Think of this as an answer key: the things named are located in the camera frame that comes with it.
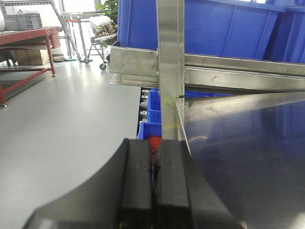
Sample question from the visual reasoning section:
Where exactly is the wire cart with wheels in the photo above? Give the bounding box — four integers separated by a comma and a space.
83, 15, 118, 71

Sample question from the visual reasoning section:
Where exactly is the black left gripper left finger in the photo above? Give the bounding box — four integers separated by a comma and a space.
24, 138, 152, 229

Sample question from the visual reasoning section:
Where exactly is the red conveyor table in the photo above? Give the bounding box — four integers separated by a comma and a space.
0, 26, 62, 109

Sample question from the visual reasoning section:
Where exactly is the stainless steel shelf rack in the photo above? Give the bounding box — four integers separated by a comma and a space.
111, 0, 305, 229

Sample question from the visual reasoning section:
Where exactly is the green plant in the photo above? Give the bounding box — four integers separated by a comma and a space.
95, 0, 119, 24

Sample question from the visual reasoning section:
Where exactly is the cardboard box under table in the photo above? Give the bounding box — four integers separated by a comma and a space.
14, 50, 50, 66

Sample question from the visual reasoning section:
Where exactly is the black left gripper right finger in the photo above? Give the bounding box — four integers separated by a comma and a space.
154, 140, 243, 229

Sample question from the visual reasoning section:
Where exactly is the small blue bin lower shelf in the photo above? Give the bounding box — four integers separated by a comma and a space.
137, 88, 162, 140

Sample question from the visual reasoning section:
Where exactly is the grey plastic crate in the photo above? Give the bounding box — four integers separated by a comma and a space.
4, 13, 42, 31

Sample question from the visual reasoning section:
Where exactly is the large blue bin upper shelf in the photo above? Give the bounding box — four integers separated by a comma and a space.
118, 0, 286, 60

